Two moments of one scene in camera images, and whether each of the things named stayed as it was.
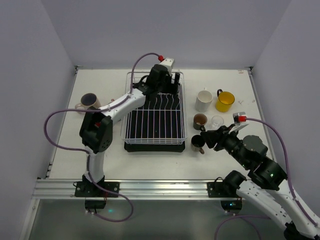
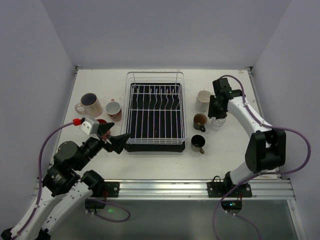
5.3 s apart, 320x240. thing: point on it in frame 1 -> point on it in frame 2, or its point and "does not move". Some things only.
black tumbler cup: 200,120 does not move
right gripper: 220,136 -> 216,110
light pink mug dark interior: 87,100 does not move
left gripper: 171,86 -> 105,142
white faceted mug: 204,99 does not move
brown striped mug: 197,142 does not move
